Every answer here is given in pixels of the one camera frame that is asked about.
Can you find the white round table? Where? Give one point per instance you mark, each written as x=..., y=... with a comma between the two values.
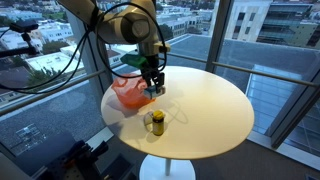
x=204, y=116

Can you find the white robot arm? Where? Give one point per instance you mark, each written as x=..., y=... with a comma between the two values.
x=132, y=23

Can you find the yellow supplement bottle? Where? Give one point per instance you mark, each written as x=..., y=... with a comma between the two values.
x=158, y=122

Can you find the small white flat packet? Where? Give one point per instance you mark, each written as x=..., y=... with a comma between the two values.
x=148, y=118

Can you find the orange plastic bag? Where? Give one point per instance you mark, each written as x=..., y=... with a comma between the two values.
x=130, y=92

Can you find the dark equipment cart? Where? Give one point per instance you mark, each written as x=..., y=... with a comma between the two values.
x=79, y=164

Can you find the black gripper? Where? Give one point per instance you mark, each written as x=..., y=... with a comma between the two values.
x=150, y=71

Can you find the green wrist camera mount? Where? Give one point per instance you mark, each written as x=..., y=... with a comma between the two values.
x=134, y=60

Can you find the blue box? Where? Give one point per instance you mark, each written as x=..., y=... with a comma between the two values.
x=152, y=92

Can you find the black camera on stand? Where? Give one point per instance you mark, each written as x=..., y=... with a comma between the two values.
x=23, y=27

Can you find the metal window handrail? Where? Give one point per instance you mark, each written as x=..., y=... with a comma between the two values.
x=41, y=96

